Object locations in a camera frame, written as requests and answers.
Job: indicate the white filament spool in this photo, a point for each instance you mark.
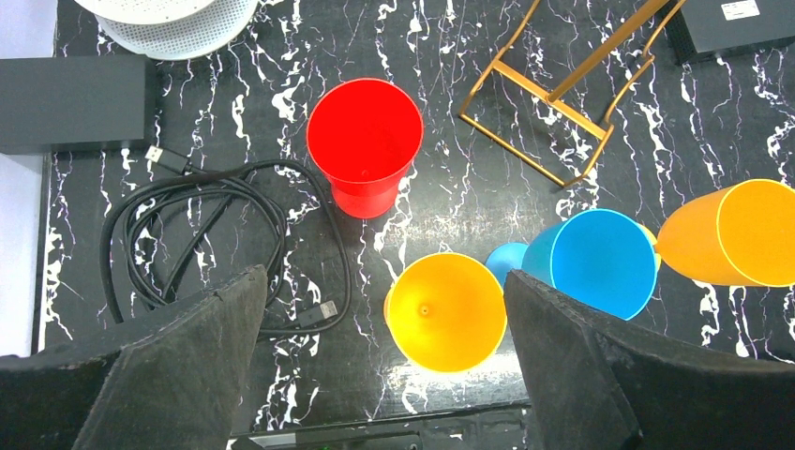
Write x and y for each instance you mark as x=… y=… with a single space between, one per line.
x=172 y=30

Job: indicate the blue wine glass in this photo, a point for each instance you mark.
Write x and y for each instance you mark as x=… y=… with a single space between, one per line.
x=600 y=257

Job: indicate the orange glass yellow base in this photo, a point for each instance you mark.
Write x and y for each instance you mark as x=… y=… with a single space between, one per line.
x=445 y=312
x=737 y=236

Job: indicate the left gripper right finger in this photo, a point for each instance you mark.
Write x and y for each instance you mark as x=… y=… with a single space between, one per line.
x=598 y=382

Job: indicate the black flat box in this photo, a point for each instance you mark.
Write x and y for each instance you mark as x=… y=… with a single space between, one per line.
x=702 y=30

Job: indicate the gold wire glass rack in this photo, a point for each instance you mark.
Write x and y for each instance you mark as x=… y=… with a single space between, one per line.
x=554 y=99

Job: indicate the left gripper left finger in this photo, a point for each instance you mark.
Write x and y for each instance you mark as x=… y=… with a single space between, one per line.
x=170 y=379

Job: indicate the black block left edge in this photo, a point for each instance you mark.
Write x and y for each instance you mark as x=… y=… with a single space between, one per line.
x=77 y=103

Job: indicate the red wine glass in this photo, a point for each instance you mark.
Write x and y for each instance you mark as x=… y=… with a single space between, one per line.
x=364 y=135

